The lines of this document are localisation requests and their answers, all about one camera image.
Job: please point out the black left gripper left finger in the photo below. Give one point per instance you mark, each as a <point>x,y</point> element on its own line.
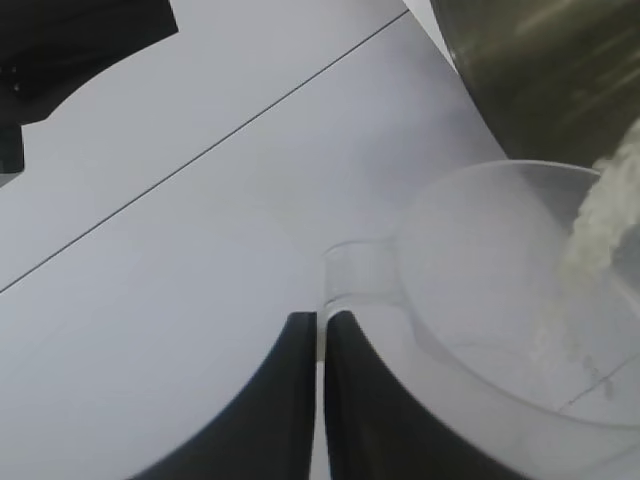
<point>260,440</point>

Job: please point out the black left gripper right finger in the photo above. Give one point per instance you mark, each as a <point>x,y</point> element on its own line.
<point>380,440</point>

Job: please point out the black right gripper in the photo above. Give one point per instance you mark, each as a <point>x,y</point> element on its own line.
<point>10,150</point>

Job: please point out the clear plastic measuring cup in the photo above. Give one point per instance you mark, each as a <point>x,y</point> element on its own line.
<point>475,260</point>

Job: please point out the stainless steel mixing bowl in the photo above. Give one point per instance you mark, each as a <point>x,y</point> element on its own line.
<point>550,70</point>

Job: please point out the white rice grains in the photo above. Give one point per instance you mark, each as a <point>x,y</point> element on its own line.
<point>595,240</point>

